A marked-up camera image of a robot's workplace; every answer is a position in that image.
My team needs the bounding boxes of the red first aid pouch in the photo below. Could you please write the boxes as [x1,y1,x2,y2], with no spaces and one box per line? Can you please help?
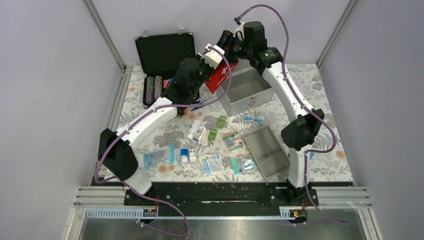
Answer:
[205,60,239,94]

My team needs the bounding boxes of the blue white small packet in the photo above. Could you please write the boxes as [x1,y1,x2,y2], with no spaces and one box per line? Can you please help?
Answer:
[244,113,265,125]

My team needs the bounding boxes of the blue white wipes pack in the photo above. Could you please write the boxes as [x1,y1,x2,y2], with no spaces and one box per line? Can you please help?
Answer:
[138,143,175,169]

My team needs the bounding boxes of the blue plastic tweezers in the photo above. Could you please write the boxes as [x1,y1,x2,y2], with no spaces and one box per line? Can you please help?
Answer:
[190,100,208,112]

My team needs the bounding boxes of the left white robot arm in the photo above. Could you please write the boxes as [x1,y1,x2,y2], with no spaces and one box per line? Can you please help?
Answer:
[96,58,216,206]

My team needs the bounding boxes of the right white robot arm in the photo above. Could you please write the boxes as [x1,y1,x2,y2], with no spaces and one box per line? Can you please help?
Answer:
[217,21,325,206]

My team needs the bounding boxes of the grey metal medicine box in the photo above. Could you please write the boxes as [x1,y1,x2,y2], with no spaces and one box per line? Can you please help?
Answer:
[216,60,275,117]

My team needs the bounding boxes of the white tube bottle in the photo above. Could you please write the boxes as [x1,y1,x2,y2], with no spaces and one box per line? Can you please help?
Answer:
[187,119,201,140]

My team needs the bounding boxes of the black poker chip case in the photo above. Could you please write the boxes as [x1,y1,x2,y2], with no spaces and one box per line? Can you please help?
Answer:
[134,32,196,108]

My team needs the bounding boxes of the green small box upper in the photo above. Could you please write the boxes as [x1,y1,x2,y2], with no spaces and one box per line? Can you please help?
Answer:
[216,115,227,129]

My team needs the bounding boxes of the green small box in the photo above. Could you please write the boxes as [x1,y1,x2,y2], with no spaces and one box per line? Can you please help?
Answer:
[208,128,218,142]
[216,115,227,129]

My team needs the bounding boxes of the green small box lower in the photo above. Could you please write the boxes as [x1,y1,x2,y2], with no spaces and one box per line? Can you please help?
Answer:
[208,128,218,142]

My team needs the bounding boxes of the floral table mat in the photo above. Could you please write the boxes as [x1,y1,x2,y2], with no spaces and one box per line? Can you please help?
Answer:
[102,63,355,183]

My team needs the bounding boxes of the white blue pill bottle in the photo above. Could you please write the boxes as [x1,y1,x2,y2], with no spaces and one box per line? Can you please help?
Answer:
[180,147,189,165]

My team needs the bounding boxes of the small white pill bottle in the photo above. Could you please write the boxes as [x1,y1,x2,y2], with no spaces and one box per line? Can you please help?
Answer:
[188,149,198,163]

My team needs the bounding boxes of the white gauze sachet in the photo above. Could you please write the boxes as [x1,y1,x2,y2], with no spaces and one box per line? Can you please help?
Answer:
[200,154,224,176]

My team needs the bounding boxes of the clear bag with teal strip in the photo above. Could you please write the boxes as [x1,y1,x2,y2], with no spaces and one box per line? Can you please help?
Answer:
[230,155,256,175]

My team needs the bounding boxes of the grey plastic divider tray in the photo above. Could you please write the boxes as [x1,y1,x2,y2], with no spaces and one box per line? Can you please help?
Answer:
[242,126,290,180]

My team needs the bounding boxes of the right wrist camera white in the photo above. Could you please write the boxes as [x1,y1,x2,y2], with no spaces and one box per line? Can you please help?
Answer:
[233,16,245,41]

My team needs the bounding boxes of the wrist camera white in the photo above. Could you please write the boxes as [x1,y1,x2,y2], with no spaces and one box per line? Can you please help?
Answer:
[201,43,225,69]
[233,16,245,41]

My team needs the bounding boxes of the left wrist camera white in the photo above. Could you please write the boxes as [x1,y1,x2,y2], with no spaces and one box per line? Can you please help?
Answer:
[201,43,225,69]

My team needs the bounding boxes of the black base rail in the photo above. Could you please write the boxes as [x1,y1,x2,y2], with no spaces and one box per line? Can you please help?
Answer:
[123,182,319,217]

